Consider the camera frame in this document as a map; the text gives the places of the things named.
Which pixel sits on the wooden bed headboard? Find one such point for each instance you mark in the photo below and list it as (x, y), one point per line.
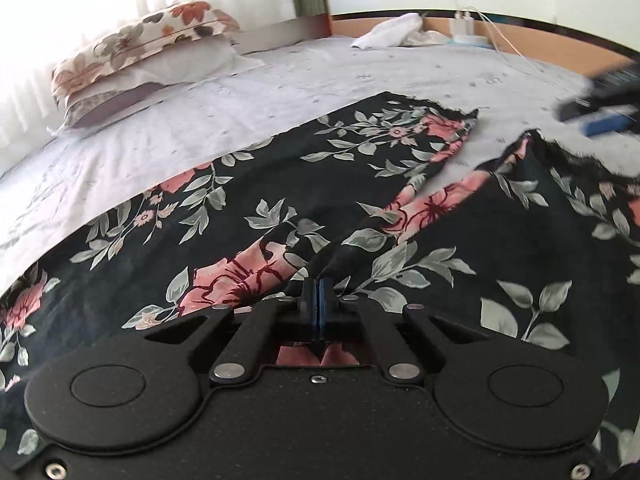
(545, 42)

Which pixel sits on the black floral pants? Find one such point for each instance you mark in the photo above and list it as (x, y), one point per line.
(250, 210)

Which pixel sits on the white crumpled cloth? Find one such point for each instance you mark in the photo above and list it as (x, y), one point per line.
(392, 32)

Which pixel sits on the white pillow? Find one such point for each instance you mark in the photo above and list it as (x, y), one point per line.
(170, 67)

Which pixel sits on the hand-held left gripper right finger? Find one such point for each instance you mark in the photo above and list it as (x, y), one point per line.
(325, 310)

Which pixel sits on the white bed sheet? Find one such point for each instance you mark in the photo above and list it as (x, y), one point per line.
(280, 90)

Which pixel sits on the floral pillow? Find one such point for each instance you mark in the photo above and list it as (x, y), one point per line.
(135, 42)

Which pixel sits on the white charger plug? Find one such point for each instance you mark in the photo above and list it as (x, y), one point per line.
(465, 22)

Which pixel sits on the grey patterned pillow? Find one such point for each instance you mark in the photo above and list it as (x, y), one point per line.
(107, 105)

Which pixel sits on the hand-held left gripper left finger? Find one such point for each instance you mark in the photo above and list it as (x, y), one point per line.
(309, 310)

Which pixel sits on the white curtain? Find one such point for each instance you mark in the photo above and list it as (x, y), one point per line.
(95, 10)

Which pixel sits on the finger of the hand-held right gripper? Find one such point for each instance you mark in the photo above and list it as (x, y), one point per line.
(597, 110)

